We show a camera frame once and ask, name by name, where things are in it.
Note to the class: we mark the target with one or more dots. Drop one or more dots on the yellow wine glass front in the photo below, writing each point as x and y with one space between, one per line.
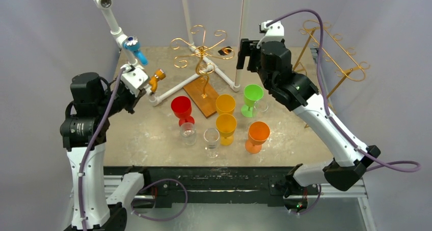
226 125

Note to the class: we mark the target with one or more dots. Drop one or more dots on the clear wine glass right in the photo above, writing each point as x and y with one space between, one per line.
260 108

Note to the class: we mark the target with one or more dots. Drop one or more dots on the gold wire wine glass rack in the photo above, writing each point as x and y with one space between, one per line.
343 58

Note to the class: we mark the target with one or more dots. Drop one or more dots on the gold scroll glass tree stand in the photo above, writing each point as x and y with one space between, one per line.
202 51

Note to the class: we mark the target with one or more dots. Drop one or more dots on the yellow wine glass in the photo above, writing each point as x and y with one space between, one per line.
226 125
225 104

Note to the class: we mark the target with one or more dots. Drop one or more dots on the red plastic wine glass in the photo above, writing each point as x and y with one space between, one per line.
182 109

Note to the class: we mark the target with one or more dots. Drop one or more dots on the clear wine glass middle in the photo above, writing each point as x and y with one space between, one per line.
212 139

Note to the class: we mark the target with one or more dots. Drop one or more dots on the orange faucet handle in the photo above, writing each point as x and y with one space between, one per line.
158 76

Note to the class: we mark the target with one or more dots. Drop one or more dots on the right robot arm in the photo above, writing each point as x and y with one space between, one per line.
296 92

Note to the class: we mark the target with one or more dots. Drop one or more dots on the green plastic wine glass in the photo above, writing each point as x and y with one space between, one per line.
252 93

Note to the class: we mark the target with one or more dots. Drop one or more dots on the wooden base board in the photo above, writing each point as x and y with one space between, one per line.
202 99

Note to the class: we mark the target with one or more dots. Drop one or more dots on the clear wine glass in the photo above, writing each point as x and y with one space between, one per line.
188 133
260 108
212 139

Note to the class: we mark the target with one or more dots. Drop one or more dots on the yellow wine glass rear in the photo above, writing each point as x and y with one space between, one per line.
225 104

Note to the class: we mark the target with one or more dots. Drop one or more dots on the black orange small clip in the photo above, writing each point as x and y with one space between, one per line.
225 51

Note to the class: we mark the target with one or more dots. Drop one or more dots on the blue faucet handle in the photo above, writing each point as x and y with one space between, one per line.
133 45

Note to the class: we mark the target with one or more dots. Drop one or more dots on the white PVC pipe frame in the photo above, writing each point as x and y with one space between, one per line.
117 33

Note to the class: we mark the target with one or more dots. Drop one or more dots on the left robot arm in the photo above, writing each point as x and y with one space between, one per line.
84 138

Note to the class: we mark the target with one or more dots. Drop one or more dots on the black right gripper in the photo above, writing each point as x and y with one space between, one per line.
251 57

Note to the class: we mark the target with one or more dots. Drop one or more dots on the clear wine glass left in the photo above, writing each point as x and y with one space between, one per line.
188 133

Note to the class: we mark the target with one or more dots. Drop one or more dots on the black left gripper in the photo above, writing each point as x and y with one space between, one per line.
133 99

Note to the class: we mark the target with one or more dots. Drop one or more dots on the orange plastic wine glass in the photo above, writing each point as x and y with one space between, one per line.
258 133

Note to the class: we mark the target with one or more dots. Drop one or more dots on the black table front rail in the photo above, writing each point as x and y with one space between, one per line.
217 185

